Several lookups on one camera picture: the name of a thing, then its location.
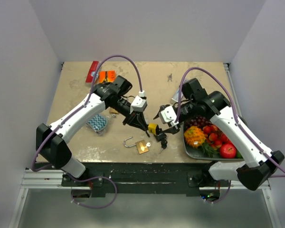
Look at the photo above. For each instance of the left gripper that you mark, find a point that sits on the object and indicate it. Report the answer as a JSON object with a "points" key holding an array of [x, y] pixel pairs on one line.
{"points": [[137, 119]]}

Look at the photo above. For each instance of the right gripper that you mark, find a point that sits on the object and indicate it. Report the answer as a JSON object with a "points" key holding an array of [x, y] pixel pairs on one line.
{"points": [[172, 130]]}

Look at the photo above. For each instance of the yellow padlock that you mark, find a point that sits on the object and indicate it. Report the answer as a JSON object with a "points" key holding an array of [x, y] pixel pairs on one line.
{"points": [[153, 128]]}

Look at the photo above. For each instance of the black padlock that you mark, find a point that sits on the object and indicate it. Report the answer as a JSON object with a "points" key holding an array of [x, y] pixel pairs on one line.
{"points": [[158, 134]]}

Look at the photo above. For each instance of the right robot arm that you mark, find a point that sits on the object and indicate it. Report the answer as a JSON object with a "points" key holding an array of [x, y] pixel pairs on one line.
{"points": [[259, 160]]}

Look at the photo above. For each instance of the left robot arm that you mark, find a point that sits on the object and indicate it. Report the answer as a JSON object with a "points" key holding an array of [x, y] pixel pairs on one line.
{"points": [[52, 140]]}

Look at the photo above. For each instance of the silver toothpaste box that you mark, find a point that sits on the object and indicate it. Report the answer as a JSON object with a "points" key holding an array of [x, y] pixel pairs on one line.
{"points": [[175, 98]]}

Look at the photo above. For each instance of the small brass padlock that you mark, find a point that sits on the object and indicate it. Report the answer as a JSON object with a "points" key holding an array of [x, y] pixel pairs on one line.
{"points": [[113, 111]]}

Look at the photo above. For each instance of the large brass padlock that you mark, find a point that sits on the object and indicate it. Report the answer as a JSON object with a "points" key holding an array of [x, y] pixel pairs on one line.
{"points": [[142, 146]]}

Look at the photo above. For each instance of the dark grapes bunch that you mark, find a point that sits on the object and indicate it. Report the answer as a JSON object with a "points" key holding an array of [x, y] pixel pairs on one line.
{"points": [[198, 121]]}

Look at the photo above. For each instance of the blue zigzag pouch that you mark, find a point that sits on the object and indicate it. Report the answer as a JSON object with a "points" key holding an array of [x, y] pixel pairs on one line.
{"points": [[98, 123]]}

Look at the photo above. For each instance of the grey fruit tray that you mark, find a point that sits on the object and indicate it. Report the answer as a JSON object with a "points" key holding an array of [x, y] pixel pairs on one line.
{"points": [[206, 152]]}

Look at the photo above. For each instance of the orange box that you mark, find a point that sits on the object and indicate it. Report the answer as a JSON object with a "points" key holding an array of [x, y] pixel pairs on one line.
{"points": [[107, 76]]}

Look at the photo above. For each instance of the red lychee cluster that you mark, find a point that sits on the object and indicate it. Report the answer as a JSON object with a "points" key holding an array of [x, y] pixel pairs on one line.
{"points": [[215, 137]]}

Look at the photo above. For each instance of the black mounting base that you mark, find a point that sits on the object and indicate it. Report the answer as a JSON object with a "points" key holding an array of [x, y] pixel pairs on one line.
{"points": [[145, 178]]}

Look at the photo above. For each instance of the red box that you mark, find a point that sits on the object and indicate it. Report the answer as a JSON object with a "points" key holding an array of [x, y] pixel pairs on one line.
{"points": [[92, 72]]}

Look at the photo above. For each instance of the red apple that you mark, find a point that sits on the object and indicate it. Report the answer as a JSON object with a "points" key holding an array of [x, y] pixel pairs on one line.
{"points": [[228, 151]]}

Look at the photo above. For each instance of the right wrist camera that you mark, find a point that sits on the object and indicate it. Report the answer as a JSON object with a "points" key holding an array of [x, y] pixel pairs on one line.
{"points": [[168, 115]]}

